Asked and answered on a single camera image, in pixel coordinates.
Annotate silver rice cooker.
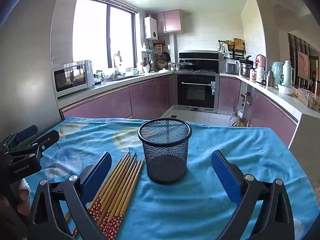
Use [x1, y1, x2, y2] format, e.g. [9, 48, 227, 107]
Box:
[223, 58, 239, 75]

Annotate black wok with lid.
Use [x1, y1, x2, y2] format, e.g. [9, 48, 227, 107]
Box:
[179, 60, 196, 70]

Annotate white wall water heater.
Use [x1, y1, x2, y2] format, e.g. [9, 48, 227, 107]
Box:
[144, 16, 159, 40]

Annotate steel cooking pot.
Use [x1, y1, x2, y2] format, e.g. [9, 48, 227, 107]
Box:
[239, 62, 254, 77]

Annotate person's left hand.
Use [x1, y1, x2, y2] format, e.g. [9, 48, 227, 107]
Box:
[0, 179, 32, 214]

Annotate black built-in oven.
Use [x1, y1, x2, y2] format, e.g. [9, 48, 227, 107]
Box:
[176, 72, 217, 111]

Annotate bundle of wooden chopsticks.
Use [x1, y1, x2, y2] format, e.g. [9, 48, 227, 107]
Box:
[65, 151, 145, 239]

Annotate pink upper wall cabinet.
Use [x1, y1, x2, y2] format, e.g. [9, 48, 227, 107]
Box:
[151, 9, 182, 34]

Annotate black mesh holder cup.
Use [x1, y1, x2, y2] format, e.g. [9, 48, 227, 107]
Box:
[137, 118, 192, 184]

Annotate clear plastic container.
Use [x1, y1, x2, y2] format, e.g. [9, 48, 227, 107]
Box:
[296, 88, 320, 112]

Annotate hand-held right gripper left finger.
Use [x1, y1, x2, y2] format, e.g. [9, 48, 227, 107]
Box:
[25, 151, 112, 240]

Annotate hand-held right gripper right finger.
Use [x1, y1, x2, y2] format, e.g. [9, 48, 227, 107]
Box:
[211, 150, 296, 240]

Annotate pink lower cabinets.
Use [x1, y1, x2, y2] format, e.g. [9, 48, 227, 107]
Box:
[59, 74, 177, 121]
[217, 76, 298, 148]

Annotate blue printed tablecloth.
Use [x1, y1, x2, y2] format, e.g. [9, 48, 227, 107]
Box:
[25, 116, 317, 240]

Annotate framed wall picture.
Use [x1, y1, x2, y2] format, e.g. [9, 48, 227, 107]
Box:
[297, 50, 311, 79]

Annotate green and white thermos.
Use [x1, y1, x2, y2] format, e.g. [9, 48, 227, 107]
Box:
[282, 60, 296, 86]

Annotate white microwave oven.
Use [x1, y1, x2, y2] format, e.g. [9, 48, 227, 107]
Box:
[52, 60, 95, 98]

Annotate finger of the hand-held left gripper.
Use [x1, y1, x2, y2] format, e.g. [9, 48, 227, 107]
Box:
[5, 131, 60, 159]
[0, 125, 39, 150]

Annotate green electric kettle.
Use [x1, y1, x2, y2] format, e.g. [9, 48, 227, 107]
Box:
[271, 61, 284, 87]

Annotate small steel thermos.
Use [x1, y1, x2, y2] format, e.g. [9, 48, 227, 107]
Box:
[265, 71, 275, 88]

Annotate black range hood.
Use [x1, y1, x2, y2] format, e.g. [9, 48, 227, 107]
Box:
[178, 51, 220, 71]

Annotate pink thermos jug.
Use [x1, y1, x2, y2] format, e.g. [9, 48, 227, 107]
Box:
[255, 54, 266, 81]

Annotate kitchen window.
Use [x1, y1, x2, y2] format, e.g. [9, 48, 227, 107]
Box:
[72, 0, 138, 70]

